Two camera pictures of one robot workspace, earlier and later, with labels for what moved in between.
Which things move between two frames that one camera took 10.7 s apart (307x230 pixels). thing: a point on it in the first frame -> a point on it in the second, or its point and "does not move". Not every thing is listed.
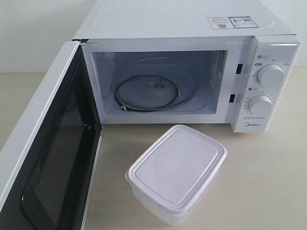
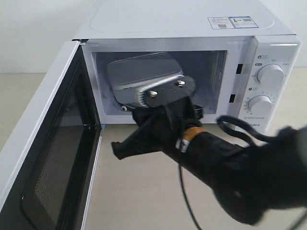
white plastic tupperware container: (168, 177) -> (128, 75)
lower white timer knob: (259, 105) does not move
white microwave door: (48, 161) does not move
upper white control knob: (270, 74) does not move
